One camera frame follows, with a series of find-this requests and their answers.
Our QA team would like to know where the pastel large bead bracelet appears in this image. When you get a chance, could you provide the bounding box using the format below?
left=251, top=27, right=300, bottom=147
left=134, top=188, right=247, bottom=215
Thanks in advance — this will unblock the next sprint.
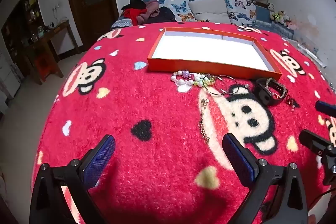
left=171, top=70, right=196, bottom=88

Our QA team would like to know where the gold chain necklace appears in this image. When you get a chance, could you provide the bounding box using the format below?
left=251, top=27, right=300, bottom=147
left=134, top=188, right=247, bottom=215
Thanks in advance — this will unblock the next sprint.
left=199, top=97, right=211, bottom=143

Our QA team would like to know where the clear plastic bag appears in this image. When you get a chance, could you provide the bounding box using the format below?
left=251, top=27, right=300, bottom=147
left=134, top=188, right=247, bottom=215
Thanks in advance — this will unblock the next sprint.
left=297, top=40, right=327, bottom=68

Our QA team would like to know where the black garment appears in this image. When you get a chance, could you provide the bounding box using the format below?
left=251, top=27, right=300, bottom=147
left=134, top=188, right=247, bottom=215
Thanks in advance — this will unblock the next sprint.
left=121, top=0, right=146, bottom=11

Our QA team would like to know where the pink garment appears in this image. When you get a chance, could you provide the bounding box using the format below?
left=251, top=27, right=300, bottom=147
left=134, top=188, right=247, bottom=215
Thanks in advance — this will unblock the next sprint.
left=136, top=1, right=160, bottom=25

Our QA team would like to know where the grey striped cloth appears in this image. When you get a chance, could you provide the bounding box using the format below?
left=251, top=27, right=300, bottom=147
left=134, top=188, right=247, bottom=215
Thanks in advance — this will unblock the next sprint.
left=111, top=17, right=134, bottom=30

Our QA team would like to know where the red stool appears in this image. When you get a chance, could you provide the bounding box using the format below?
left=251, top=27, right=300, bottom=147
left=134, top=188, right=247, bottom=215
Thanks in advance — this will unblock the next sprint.
left=34, top=55, right=53, bottom=73

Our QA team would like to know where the red printed blanket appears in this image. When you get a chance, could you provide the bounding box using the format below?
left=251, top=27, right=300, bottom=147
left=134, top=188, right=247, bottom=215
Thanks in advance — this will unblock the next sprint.
left=31, top=21, right=336, bottom=224

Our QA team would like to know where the dark wooden shelf cabinet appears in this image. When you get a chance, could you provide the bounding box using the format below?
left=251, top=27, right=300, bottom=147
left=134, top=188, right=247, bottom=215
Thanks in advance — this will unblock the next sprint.
left=1, top=0, right=44, bottom=77

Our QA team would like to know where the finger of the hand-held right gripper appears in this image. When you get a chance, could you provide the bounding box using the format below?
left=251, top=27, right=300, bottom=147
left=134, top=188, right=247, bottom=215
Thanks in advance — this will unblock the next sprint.
left=299, top=130, right=336, bottom=154
left=315, top=101, right=336, bottom=118

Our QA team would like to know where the blue sofa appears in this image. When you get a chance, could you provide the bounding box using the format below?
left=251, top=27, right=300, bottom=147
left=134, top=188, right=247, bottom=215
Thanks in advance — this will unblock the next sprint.
left=112, top=0, right=300, bottom=38

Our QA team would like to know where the beige cushion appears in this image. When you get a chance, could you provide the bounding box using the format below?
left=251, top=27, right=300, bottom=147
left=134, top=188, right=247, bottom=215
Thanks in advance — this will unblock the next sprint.
left=188, top=0, right=232, bottom=24

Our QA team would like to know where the black smart band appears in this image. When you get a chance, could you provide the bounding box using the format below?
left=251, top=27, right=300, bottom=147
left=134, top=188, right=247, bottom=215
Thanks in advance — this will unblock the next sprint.
left=255, top=77, right=288, bottom=106

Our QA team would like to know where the rhinestone bracelet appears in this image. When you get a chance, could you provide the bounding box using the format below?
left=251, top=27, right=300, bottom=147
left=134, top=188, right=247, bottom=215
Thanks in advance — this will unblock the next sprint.
left=265, top=78, right=287, bottom=99

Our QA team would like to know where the butterfly print pillow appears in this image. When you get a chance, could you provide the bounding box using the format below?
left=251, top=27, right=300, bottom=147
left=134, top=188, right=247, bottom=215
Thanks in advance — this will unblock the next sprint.
left=166, top=0, right=198, bottom=22
left=224, top=0, right=257, bottom=28

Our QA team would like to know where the wooden desk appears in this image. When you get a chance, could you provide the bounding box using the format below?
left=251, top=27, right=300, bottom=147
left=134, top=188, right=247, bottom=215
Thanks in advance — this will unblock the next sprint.
left=25, top=20, right=79, bottom=85

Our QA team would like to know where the red garment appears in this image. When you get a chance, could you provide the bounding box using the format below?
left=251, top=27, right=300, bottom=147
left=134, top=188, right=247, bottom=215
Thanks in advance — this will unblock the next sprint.
left=123, top=8, right=147, bottom=25

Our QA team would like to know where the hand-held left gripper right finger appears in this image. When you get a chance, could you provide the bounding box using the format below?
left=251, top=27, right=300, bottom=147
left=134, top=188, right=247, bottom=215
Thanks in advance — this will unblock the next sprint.
left=222, top=133, right=309, bottom=224

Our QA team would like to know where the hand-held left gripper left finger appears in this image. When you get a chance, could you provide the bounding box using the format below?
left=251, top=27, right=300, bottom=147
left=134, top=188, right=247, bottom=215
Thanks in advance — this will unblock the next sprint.
left=30, top=134, right=116, bottom=224

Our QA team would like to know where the orange tray box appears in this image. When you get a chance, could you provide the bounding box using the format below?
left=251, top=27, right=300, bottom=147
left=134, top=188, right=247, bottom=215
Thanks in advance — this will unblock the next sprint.
left=147, top=27, right=283, bottom=81

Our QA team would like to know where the green bead bracelet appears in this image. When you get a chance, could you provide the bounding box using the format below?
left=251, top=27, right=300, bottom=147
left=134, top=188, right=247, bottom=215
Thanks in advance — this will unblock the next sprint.
left=202, top=74, right=218, bottom=86

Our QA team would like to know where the colourful glass bead bracelet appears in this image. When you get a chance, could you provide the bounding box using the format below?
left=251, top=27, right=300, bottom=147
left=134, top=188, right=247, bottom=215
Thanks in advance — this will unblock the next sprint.
left=189, top=73, right=206, bottom=87

